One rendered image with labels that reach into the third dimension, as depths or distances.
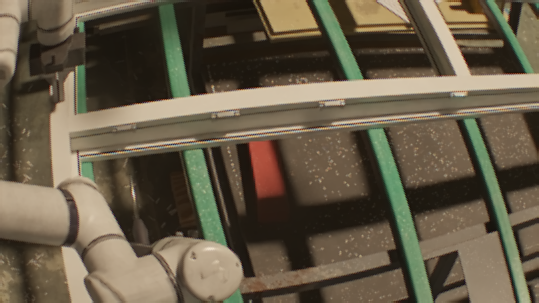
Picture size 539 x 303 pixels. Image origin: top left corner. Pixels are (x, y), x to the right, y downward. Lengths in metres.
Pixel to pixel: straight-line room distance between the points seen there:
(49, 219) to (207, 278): 0.24
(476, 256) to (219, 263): 0.64
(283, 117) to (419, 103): 0.28
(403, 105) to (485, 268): 0.42
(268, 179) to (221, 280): 0.81
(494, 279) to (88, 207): 0.82
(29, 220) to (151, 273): 0.20
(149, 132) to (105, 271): 0.56
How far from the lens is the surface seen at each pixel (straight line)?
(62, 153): 1.68
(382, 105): 1.82
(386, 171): 1.77
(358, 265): 1.69
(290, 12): 2.37
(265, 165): 2.05
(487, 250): 1.73
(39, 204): 1.22
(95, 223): 1.27
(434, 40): 2.00
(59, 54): 1.60
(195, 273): 1.22
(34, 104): 3.06
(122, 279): 1.22
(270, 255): 1.96
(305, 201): 2.05
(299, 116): 1.78
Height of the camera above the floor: 2.23
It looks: 51 degrees down
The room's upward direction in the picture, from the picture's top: 5 degrees clockwise
